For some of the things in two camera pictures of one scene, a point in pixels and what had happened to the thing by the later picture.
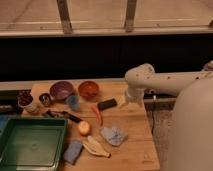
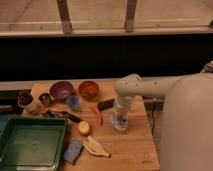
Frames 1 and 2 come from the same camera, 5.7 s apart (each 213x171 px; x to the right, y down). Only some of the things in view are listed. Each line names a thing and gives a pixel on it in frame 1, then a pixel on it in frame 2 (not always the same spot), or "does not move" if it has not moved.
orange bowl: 88,90 does not move
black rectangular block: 107,104 does not move
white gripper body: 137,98 → 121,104
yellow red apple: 83,128 does not move
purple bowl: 61,90 does not move
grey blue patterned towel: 114,135 → 119,119
